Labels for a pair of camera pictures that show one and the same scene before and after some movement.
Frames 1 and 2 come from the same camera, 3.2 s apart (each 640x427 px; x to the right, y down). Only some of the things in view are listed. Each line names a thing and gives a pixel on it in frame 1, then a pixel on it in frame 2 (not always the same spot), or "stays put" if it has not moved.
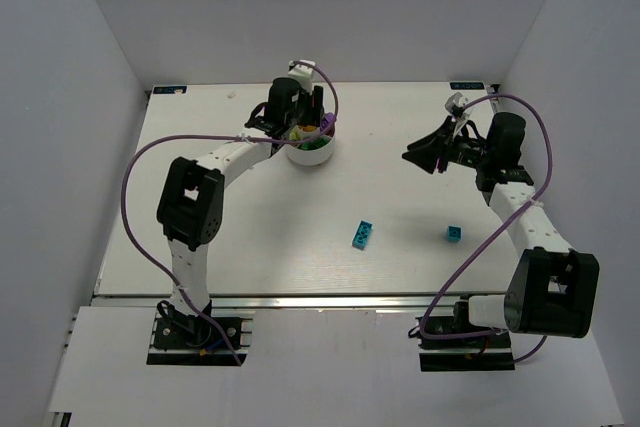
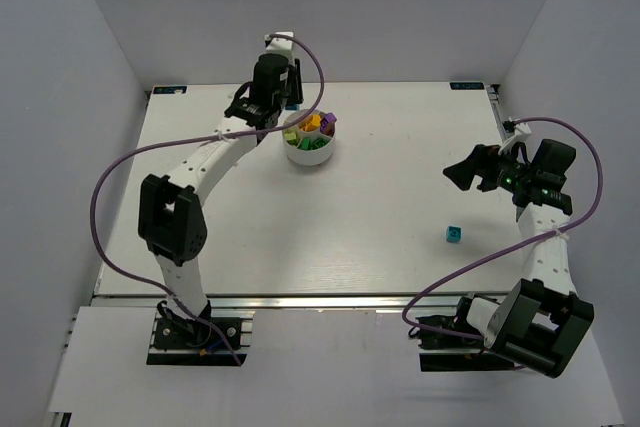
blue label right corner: x=466 y=85 stays put
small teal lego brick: x=454 y=233 stays put
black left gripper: x=310 y=110 to x=298 y=82
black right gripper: x=445 y=148 to x=488 y=170
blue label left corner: x=169 y=89 stays put
